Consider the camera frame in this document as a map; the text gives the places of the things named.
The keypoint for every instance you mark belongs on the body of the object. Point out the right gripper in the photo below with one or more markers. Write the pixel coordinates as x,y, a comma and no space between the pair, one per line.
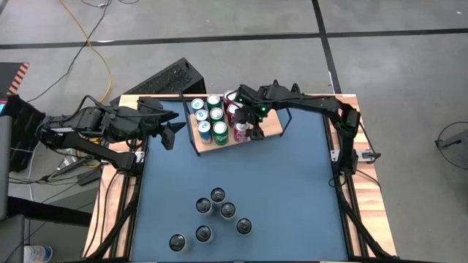
257,98

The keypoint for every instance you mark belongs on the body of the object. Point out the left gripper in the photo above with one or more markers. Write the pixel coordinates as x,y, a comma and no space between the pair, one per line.
144,120

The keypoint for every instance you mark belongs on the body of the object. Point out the red Coca-Cola can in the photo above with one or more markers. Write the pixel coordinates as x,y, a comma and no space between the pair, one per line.
231,111
240,133
229,96

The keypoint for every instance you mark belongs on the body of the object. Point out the green Sprite soda can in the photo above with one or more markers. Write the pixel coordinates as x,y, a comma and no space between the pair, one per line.
216,114
213,101
220,132

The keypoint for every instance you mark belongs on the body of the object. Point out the blue silver energy drink can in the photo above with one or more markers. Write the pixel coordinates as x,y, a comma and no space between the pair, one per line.
201,115
197,104
204,130

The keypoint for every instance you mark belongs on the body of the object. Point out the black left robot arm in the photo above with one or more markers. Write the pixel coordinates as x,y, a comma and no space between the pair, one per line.
73,144

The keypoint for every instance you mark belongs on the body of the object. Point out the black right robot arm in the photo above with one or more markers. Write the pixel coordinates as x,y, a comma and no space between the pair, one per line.
318,102

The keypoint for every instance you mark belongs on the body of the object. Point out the blue table mat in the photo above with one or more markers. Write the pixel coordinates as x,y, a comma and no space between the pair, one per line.
256,171

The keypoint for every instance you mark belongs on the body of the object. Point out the black perforated computer case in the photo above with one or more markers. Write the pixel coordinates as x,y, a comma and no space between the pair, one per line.
164,78

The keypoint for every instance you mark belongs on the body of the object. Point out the white Celsius energy drink can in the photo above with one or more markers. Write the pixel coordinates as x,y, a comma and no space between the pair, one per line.
204,205
218,195
178,241
204,233

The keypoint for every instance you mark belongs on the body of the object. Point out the white Celsius Tropical Vibe can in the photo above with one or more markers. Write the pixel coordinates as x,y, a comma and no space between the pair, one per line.
228,210

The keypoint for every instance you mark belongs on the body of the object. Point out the black power strip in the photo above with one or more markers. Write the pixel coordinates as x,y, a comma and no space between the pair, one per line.
87,178

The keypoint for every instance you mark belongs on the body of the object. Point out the white Celsius Arctic Vibe can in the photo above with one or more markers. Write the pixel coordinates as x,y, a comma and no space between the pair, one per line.
244,225

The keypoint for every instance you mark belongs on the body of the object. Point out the black floor beam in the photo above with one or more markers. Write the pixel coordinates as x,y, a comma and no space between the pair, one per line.
47,212

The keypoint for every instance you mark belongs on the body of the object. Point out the black storage case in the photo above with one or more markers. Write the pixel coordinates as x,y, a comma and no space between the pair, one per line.
22,124

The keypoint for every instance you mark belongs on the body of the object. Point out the white blue container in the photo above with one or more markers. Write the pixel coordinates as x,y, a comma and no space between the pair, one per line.
38,254

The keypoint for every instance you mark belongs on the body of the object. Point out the wooden shelf black metal frame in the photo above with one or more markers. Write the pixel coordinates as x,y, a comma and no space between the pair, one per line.
272,126

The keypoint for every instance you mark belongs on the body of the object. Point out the black aluminium table frame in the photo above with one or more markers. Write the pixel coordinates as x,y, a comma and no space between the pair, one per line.
345,219

